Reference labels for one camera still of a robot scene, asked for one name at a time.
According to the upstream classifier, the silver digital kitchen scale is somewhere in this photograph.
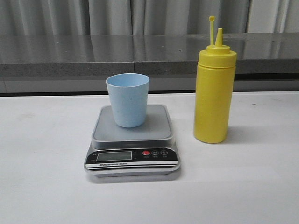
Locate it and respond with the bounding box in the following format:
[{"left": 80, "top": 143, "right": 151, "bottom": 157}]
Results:
[{"left": 84, "top": 104, "right": 181, "bottom": 177}]

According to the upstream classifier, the grey pleated curtain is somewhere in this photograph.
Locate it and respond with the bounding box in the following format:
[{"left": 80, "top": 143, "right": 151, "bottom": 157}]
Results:
[{"left": 0, "top": 0, "right": 299, "bottom": 36}]

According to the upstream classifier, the yellow squeeze bottle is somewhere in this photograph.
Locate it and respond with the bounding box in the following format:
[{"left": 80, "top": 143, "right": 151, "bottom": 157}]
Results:
[{"left": 193, "top": 15, "right": 237, "bottom": 144}]

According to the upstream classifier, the light blue plastic cup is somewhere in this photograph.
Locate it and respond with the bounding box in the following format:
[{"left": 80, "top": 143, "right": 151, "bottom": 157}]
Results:
[{"left": 106, "top": 73, "right": 150, "bottom": 128}]

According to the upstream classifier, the grey stone counter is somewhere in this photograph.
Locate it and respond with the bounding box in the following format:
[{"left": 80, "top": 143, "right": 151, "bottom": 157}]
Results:
[{"left": 0, "top": 33, "right": 299, "bottom": 96}]

